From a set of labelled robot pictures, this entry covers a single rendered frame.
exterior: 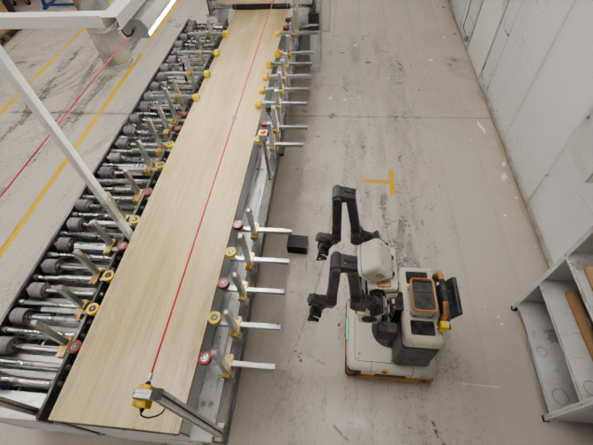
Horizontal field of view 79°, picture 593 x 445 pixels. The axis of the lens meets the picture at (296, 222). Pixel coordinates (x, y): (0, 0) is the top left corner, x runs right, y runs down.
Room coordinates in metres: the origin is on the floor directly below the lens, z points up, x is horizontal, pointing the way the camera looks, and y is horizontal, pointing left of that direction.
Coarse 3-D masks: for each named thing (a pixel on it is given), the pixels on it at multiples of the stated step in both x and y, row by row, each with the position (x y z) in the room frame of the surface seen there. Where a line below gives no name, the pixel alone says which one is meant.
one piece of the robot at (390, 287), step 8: (392, 248) 1.14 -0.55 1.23; (392, 264) 1.03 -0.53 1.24; (384, 280) 0.94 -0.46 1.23; (392, 280) 0.93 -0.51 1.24; (368, 288) 0.91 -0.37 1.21; (376, 288) 0.90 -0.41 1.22; (384, 288) 0.89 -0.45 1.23; (392, 288) 0.88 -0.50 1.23; (376, 296) 0.86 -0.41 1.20; (384, 296) 0.86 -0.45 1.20; (392, 296) 0.88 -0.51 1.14; (360, 312) 0.94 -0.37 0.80; (368, 312) 0.92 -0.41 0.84; (360, 320) 0.93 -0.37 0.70; (368, 320) 0.92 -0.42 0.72; (376, 320) 0.91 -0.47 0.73
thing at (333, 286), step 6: (336, 252) 0.90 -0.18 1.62; (336, 270) 0.81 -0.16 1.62; (330, 276) 0.84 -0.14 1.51; (336, 276) 0.80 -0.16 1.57; (330, 282) 0.84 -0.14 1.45; (336, 282) 0.83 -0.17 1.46; (330, 288) 0.84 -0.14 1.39; (336, 288) 0.83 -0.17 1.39; (330, 294) 0.84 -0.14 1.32; (336, 294) 0.83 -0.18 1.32; (330, 300) 0.83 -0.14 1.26; (336, 300) 0.83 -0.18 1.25
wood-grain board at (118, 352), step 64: (256, 64) 4.02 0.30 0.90; (192, 128) 2.93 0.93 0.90; (256, 128) 2.84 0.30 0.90; (192, 192) 2.06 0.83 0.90; (128, 256) 1.49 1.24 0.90; (192, 256) 1.43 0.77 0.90; (128, 320) 0.99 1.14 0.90; (192, 320) 0.95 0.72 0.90; (64, 384) 0.62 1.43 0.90; (128, 384) 0.59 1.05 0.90
